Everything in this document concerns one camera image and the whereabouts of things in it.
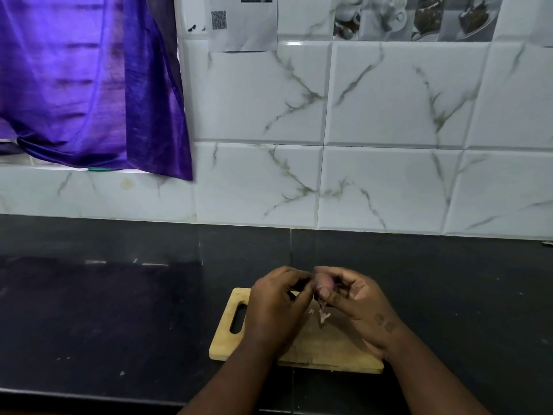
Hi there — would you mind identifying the person's left hand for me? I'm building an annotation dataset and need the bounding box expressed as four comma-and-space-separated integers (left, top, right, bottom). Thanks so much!
243, 266, 315, 347

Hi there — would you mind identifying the person's right hand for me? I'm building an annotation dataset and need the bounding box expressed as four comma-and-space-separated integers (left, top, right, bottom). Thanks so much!
314, 266, 409, 360

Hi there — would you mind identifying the small purple shallot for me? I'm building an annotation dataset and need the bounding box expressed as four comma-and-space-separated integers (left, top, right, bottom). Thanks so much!
312, 274, 334, 308

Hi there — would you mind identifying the person's left forearm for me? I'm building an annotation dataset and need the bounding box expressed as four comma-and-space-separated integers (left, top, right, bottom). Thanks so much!
177, 339, 294, 415

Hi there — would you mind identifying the person's right forearm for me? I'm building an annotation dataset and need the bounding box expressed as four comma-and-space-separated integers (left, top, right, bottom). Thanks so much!
362, 326, 491, 415

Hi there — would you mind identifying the wooden cutting board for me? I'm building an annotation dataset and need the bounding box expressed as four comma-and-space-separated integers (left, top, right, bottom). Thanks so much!
209, 288, 384, 375

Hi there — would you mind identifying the white paper sheet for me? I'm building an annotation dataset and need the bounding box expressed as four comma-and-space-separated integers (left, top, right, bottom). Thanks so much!
207, 0, 278, 52

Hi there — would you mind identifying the food picture poster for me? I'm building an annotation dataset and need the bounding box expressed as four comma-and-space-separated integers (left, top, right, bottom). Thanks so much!
333, 0, 504, 43

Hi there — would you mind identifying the purple curtain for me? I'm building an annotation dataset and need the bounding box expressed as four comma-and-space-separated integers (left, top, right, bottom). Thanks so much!
0, 0, 193, 181

